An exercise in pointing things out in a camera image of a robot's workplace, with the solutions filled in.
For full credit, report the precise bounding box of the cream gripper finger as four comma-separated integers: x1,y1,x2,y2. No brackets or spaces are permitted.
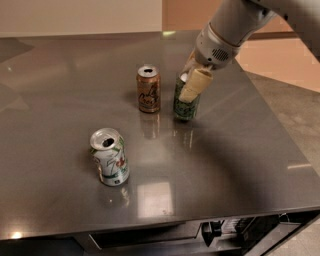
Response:
179,68,213,103
181,51,195,75

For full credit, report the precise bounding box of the green soda can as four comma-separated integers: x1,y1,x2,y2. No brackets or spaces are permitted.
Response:
173,73,200,121

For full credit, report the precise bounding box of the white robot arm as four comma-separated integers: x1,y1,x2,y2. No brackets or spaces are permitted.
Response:
179,0,320,103

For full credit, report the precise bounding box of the orange LaCroix can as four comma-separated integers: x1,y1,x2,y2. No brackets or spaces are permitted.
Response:
136,64,161,113

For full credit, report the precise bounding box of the white and green 7up can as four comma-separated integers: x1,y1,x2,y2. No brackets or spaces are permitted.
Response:
90,128,130,186

